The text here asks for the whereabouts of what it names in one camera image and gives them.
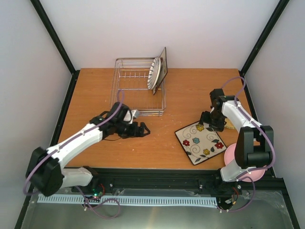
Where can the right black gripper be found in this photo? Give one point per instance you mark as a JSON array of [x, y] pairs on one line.
[[218, 127]]

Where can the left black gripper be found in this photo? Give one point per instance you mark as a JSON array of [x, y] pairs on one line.
[[134, 133]]

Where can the square dark rimmed plate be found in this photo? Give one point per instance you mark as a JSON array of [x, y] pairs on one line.
[[200, 142]]

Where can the wire metal dish rack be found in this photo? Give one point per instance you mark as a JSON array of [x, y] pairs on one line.
[[131, 76]]

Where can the round striped white plate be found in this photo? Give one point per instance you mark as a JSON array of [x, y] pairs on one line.
[[154, 73]]

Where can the square floral plate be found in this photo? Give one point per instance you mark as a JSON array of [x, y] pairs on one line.
[[163, 70]]

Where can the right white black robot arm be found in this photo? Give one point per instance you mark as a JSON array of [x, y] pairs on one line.
[[254, 148]]

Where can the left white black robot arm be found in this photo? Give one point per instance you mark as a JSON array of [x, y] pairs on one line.
[[47, 167]]

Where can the round woven bamboo plate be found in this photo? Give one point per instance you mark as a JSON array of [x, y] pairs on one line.
[[229, 124]]

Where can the pink round plate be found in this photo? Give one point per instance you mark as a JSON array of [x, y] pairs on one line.
[[228, 158]]

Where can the right circuit board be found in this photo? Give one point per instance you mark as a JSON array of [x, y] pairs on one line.
[[234, 197]]

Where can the circuit board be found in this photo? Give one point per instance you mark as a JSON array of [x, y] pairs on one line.
[[98, 191], [234, 197]]

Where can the left circuit board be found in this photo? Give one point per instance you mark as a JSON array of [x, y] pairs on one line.
[[98, 191]]

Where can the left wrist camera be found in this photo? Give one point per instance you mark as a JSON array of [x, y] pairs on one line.
[[126, 115]]

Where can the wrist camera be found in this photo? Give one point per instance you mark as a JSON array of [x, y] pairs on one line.
[[215, 93], [126, 115]]

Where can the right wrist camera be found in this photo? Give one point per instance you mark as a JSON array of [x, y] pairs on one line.
[[215, 93]]

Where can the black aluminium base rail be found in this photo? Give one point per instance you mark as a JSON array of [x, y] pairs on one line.
[[206, 182]]

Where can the grey slotted cable duct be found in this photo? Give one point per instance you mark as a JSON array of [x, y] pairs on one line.
[[136, 201]]

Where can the right black frame post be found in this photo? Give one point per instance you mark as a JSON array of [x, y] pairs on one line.
[[276, 14]]

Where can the black frame post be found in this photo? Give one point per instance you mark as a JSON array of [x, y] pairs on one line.
[[53, 34], [276, 14]]

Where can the left black frame post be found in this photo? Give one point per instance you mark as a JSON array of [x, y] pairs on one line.
[[53, 34]]

